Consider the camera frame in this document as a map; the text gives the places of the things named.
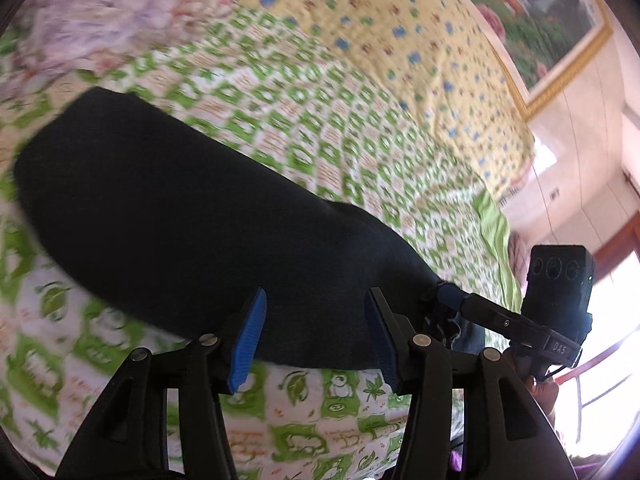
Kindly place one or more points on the black pants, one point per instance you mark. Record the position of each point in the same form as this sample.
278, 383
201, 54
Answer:
200, 235

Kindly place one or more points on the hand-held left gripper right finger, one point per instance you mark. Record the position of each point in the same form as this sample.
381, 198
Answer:
382, 340

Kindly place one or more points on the person's leg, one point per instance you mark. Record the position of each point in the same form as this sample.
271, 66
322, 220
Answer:
467, 337

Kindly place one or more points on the plaid cloth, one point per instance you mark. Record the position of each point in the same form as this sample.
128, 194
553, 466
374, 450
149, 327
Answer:
511, 195

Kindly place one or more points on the gold framed garden picture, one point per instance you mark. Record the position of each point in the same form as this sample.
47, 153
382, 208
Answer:
530, 20

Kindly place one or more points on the mauve cloth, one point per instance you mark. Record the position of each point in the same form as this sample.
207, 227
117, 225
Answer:
517, 265

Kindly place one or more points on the white wall socket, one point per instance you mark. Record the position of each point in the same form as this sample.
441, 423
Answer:
554, 192

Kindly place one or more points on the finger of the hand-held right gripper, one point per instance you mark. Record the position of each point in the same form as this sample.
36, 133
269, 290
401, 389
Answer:
437, 317
482, 310

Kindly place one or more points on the yellow animal printed quilt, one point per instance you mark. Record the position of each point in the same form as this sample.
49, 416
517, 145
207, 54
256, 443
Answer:
400, 35

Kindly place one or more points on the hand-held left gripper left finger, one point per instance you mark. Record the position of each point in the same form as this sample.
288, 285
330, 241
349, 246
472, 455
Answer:
247, 340

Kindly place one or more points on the red window frame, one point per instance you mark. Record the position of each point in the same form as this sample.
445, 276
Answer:
600, 360

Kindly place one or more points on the purple cloth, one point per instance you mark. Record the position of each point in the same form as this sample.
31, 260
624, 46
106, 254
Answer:
457, 461

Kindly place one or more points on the pink floral quilt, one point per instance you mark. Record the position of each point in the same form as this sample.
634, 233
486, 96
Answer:
125, 10

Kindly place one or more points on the green leaf printed bed sheet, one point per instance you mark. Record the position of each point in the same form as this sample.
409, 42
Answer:
310, 130

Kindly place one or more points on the person's right hand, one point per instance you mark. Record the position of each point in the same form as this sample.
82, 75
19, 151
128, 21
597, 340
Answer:
545, 395

